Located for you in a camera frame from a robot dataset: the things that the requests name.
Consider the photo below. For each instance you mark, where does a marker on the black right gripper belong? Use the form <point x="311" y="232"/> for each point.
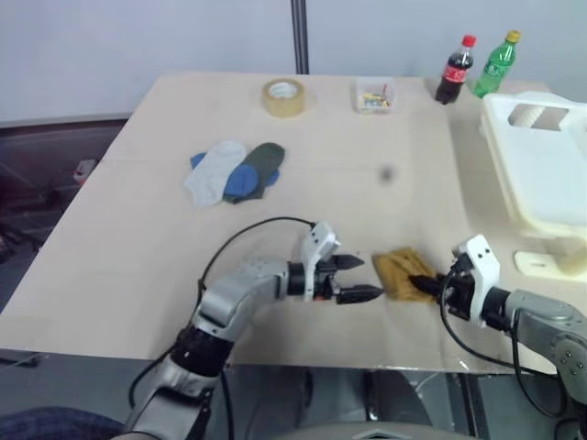
<point x="458" y="293"/>

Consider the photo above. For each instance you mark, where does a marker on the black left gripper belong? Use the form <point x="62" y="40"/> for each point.
<point x="326" y="277"/>

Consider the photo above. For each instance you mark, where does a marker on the mustard yellow sock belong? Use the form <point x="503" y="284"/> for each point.
<point x="399" y="275"/>

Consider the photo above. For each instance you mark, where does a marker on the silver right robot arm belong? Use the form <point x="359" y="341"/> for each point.
<point x="546" y="316"/>

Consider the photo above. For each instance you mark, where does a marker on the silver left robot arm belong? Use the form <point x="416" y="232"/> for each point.
<point x="238" y="284"/>

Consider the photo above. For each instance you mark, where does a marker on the white plastic bin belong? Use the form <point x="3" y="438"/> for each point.
<point x="546" y="174"/>

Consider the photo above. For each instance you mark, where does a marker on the clear plastic box of clips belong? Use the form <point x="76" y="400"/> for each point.
<point x="373" y="95"/>

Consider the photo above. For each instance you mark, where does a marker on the white plastic part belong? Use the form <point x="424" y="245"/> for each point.
<point x="536" y="263"/>

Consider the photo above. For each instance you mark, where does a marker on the dark green sock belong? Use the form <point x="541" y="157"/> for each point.
<point x="266" y="158"/>

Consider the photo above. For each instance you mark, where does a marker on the blue sock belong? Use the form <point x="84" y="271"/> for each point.
<point x="198" y="160"/>
<point x="240" y="179"/>

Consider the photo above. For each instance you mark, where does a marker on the light grey white sock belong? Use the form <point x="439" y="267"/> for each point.
<point x="211" y="176"/>

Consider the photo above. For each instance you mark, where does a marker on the roll of clear packing tape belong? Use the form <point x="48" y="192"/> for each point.
<point x="283" y="98"/>

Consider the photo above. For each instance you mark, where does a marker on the cola bottle with red cap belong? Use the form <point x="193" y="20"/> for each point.
<point x="454" y="73"/>

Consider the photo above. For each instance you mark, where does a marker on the green soda bottle yellow cap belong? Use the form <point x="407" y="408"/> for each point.
<point x="495" y="69"/>

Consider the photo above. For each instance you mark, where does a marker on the red and grey tool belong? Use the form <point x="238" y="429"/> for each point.
<point x="84" y="170"/>

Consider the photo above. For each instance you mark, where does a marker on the blue denim cloth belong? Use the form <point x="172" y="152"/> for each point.
<point x="55" y="424"/>

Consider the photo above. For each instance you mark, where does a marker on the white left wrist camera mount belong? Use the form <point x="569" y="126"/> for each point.
<point x="321" y="243"/>

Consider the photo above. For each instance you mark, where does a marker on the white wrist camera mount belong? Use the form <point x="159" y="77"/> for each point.
<point x="321" y="243"/>
<point x="481" y="266"/>

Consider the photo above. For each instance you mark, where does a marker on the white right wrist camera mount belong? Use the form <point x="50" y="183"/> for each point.
<point x="481" y="266"/>

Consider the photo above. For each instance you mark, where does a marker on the black metal post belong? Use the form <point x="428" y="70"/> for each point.
<point x="299" y="36"/>

